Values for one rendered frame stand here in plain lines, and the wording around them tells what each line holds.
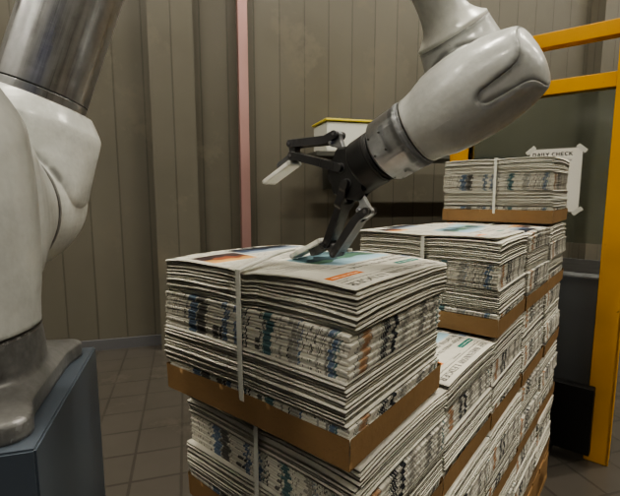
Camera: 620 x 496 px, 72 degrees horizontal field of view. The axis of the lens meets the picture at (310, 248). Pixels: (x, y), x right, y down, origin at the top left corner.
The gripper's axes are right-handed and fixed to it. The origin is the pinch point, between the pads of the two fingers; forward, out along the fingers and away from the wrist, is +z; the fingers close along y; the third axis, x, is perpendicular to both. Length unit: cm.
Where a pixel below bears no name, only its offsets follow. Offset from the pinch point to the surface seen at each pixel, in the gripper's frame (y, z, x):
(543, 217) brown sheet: 12, -15, 106
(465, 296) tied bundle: 25, -3, 48
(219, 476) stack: 36.7, 25.5, -10.4
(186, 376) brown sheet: 18.9, 20.3, -13.9
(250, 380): 22.5, 5.3, -13.6
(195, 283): 6.1, 10.9, -13.5
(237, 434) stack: 30.5, 17.5, -10.0
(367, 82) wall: -152, 87, 261
